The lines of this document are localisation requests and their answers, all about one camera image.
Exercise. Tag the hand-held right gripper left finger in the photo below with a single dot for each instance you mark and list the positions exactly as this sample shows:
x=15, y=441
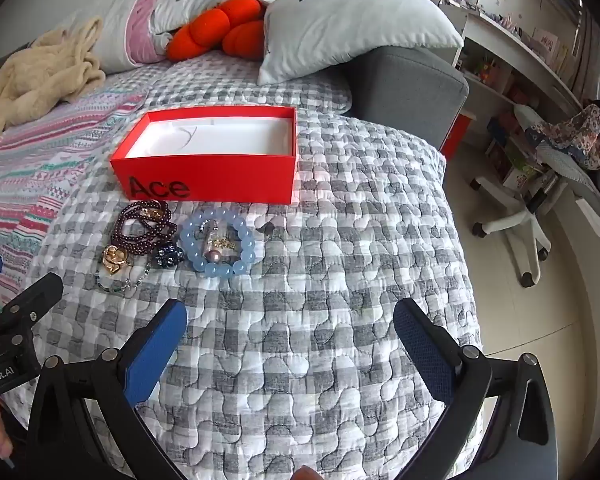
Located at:
x=152, y=355

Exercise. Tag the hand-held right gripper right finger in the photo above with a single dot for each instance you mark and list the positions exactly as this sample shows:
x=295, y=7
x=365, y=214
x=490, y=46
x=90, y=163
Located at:
x=425, y=355

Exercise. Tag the gold brooch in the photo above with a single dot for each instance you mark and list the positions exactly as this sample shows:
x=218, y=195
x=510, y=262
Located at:
x=115, y=260

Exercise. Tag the dark blue crystal clip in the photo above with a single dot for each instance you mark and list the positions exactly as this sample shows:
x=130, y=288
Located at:
x=167, y=256

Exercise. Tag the small gold charm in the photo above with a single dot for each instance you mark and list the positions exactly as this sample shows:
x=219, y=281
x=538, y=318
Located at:
x=226, y=245

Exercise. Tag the red cardboard box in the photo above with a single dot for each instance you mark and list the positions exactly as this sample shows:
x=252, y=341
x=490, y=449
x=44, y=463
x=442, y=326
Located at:
x=230, y=175

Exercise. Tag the striped patterned blanket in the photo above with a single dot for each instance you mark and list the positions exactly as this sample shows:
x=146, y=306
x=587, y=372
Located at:
x=30, y=185

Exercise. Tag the grey checked quilt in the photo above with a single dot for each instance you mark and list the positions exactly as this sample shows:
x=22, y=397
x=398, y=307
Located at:
x=330, y=310

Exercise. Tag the white office chair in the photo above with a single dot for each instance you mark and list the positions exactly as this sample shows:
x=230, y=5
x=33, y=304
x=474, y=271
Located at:
x=520, y=220

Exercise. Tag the small dark object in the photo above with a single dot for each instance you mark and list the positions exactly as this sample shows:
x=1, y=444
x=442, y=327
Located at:
x=268, y=230

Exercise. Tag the beige plush garment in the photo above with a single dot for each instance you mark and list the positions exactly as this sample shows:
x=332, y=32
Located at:
x=40, y=75

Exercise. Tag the row of picture books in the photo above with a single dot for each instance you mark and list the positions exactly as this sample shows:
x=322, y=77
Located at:
x=510, y=150

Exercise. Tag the red storage box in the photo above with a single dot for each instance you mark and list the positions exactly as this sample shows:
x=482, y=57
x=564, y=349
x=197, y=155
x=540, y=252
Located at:
x=455, y=135

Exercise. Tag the grey sofa armrest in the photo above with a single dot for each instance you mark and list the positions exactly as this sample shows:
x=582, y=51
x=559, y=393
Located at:
x=410, y=90

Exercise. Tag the floral cloth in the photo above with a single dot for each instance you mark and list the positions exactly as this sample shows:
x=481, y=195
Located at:
x=580, y=135

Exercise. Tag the white desk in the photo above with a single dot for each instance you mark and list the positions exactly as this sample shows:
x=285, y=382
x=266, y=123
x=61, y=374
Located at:
x=530, y=67

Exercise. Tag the orange plush cushion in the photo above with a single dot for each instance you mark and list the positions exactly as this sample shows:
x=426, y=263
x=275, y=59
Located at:
x=205, y=30

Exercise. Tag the greeting cards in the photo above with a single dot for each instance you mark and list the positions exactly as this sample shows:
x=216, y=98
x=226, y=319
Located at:
x=547, y=45

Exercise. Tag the white deer print pillow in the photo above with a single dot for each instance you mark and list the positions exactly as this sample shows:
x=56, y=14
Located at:
x=350, y=25

